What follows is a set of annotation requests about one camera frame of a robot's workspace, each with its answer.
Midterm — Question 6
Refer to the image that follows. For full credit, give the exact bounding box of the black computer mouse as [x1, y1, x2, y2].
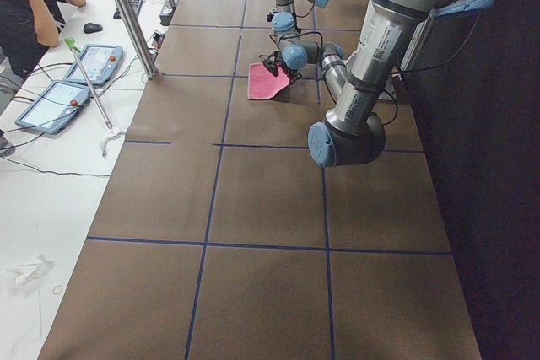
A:
[83, 23, 103, 34]

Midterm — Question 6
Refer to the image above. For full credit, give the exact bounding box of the aluminium frame post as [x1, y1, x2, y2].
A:
[115, 0, 158, 80]

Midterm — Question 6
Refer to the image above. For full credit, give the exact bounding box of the seated person in black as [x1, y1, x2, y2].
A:
[1, 0, 86, 80]

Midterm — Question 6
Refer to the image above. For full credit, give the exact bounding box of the crumpled white tissue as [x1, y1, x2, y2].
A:
[6, 255, 55, 287]

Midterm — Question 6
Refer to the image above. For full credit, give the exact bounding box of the near blue teach pendant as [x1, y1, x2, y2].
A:
[14, 80, 90, 135]

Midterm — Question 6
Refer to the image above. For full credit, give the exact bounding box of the far blue teach pendant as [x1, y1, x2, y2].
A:
[76, 44, 124, 88]

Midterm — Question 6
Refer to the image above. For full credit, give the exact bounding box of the blue teach pendant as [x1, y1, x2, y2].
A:
[14, 80, 90, 135]
[76, 44, 124, 88]

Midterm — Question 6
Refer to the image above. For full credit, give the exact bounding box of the pink terry towel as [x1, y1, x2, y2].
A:
[247, 62, 290, 100]

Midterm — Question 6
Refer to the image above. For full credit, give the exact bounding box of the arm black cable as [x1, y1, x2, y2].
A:
[276, 30, 326, 66]

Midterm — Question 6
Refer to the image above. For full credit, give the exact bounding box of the long metal reacher stick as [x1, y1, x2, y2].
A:
[64, 37, 126, 158]

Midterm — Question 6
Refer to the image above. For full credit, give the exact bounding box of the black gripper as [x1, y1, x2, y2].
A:
[259, 51, 302, 83]

